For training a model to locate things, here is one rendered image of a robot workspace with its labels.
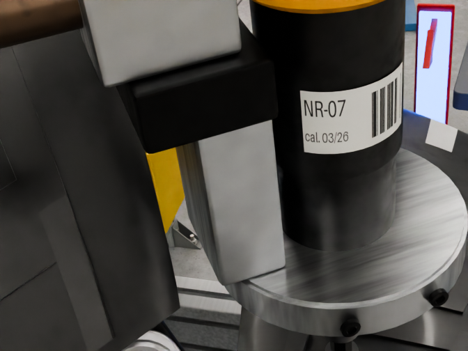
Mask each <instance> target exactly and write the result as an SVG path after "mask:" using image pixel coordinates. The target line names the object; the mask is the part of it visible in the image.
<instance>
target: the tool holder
mask: <svg viewBox="0 0 468 351"><path fill-rule="evenodd" d="M78 3H79V8H80V11H81V17H82V21H83V28H81V29H78V30H79V33H80V35H81V38H82V40H83V41H84V44H85V47H86V49H87V52H88V54H89V56H90V58H91V61H92V63H93V66H94V68H95V71H96V72H97V75H98V78H99V80H100V82H101V84H102V85H103V86H104V87H112V86H116V88H117V91H118V93H119V95H120V98H121V100H122V101H123V104H124V106H125V108H126V111H127V113H128V115H129V117H130V120H131V121H132V124H133V126H134V128H135V131H136V133H137V135H138V138H139V140H140V142H141V145H142V146H143V149H144V150H145V151H146V152H147V153H148V154H154V153H158V152H161V151H164V150H168V149H171V148H175V149H176V153H177V157H178V164H179V168H180V175H181V179H182V186H183V190H184V194H185V201H186V205H187V212H188V216H189V220H190V222H191V223H192V226H193V228H194V230H195V232H196V234H197V236H198V239H199V241H200V243H201V245H202V247H203V249H204V252H205V254H206V256H207V257H208V260H209V261H210V264H211V266H212V268H213V270H214V273H215V275H216V277H217V279H218V281H219V282H220V284H221V285H223V286H224V287H225V288H226V290H227V291H228V292H229V294H230V295H231V296H232V297H233V298H234V299H235V300H236V301H237V302H238V304H240V305H241V306H243V307H244V308H245V309H246V310H248V311H249V312H250V313H252V314H254V315H256V316H257V317H259V318H261V319H263V320H265V321H266V322H268V323H271V324H273V325H276V326H279V327H282V328H284V329H287V330H290V331H294V332H300V333H303V334H310V335H317V336H344V337H351V336H358V335H364V334H373V333H376V332H381V331H384V330H387V329H391V328H394V327H397V326H399V325H402V324H404V323H406V322H409V321H411V320H413V319H415V318H417V317H419V316H420V315H422V314H424V313H425V312H427V311H429V310H430V309H431V308H432V307H434V306H441V305H442V304H444V303H445V302H446V301H447V300H448V298H449V294H448V292H449V291H450V289H452V287H453V286H454V285H455V282H456V281H457V279H458V277H459V275H460V273H461V271H462V266H463V263H464V260H465V252H466V244H467V229H468V215H467V209H466V206H465V202H464V200H463V198H462V196H461V194H460V192H459V190H458V188H457V187H456V186H455V185H454V183H453V182H452V181H451V179H450V178H449V177H448V176H447V175H446V174H445V173H444V172H442V171H441V170H440V169H439V168H438V167H436V166H435V165H434V164H432V163H430V162H429V161H428V160H426V159H424V158H422V157H420V156H418V155H416V154H414V153H412V152H410V151H408V150H405V149H403V148H400V150H399V151H398V152H397V154H396V209H395V217H394V221H393V223H392V225H391V227H390V229H389V230H388V231H387V232H386V233H385V234H384V235H383V236H382V237H381V238H380V239H378V240H376V241H375V242H373V243H371V244H369V245H366V246H364V247H361V248H358V249H353V250H349V251H320V250H316V249H311V248H308V247H305V246H303V245H301V244H299V243H297V242H295V241H294V240H292V239H291V238H289V237H288V236H287V235H286V234H285V233H284V232H283V228H282V220H281V206H280V198H279V184H278V177H277V169H276V155H275V147H274V133H273V125H272V120H273V119H275V118H276V117H277V116H278V114H279V108H278V100H277V92H276V77H275V69H274V61H273V60H272V58H271V56H270V55H269V54H268V53H267V52H266V51H265V49H264V48H263V46H262V45H261V44H260V43H259V42H258V41H257V39H256V38H255V37H254V35H253V34H252V32H250V30H249V29H248V28H247V26H246V25H245V24H244V22H243V21H242V20H241V19H240V18H239V17H238V10H237V0H78Z"/></svg>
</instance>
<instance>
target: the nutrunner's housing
mask: <svg viewBox="0 0 468 351"><path fill-rule="evenodd" d="M405 1H406V0H385V1H382V2H380V3H377V4H375V5H372V6H368V7H365V8H360V9H356V10H349V11H345V12H339V13H323V14H305V13H290V12H286V11H281V10H275V9H272V8H268V7H266V6H262V5H260V4H258V3H256V2H254V1H252V0H249V6H250V13H251V25H252V33H253V35H254V37H255V38H256V39H257V41H258V42H259V43H260V44H261V45H262V46H263V48H264V49H265V51H266V52H267V53H268V54H269V55H270V56H271V58H272V60H273V61H274V69H275V77H276V92H277V100H278V108H279V114H278V116H277V117H276V118H275V119H273V120H272V125H273V133H274V147H275V155H276V169H277V177H278V184H279V198H280V206H281V220H282V228H283V232H284V233H285V234H286V235H287V236H288V237H289V238H291V239H292V240H294V241H295V242H297V243H299V244H301V245H303V246H305V247H308V248H311V249H316V250H320V251H349V250H353V249H358V248H361V247H364V246H366V245H369V244H371V243H373V242H375V241H376V240H378V239H380V238H381V237H382V236H383V235H384V234H385V233H386V232H387V231H388V230H389V229H390V227H391V225H392V223H393V221H394V217H395V209H396V154H397V152H398V151H399V150H400V147H401V144H402V140H403V93H404V62H405Z"/></svg>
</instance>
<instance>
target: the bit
mask: <svg viewBox="0 0 468 351"><path fill-rule="evenodd" d="M325 351H359V349H358V347H357V345H356V343H355V342H354V341H350V342H348V343H333V342H331V341H330V342H329V343H328V344H327V345H326V348H325Z"/></svg>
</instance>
